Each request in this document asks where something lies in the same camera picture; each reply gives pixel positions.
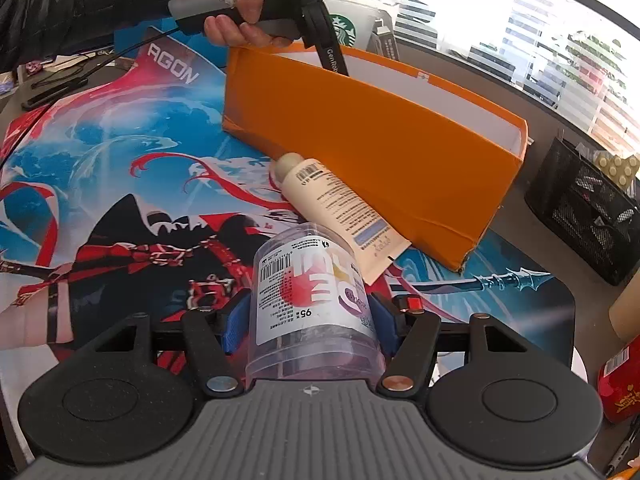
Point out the orange cardboard box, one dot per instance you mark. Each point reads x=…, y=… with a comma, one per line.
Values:
x=380, y=150

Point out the red can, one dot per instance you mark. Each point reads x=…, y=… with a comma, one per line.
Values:
x=622, y=385

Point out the black mesh desk organizer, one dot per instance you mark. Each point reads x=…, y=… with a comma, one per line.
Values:
x=575, y=210

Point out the person's left forearm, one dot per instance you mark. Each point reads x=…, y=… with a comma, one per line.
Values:
x=85, y=5

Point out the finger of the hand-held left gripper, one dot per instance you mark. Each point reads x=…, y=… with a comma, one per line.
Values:
x=330, y=45

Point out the beige pill blister pack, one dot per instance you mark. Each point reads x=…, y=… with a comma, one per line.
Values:
x=620, y=167

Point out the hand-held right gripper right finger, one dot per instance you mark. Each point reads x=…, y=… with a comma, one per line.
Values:
x=382, y=322

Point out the blue paper bag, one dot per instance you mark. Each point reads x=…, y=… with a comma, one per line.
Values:
x=150, y=42

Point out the cream lotion tube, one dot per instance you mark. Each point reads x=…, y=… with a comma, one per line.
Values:
x=335, y=200

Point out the translucent plastic cup green logo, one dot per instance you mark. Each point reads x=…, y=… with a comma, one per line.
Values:
x=350, y=25

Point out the clear cylindrical plastic container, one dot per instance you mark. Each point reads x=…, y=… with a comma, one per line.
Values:
x=310, y=305

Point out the printed desk mat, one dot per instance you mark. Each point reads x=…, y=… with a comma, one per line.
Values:
x=110, y=170

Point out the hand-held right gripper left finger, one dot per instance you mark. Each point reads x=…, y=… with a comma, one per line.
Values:
x=235, y=327

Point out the dark grey slim carton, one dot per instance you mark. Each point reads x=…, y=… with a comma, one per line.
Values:
x=387, y=40

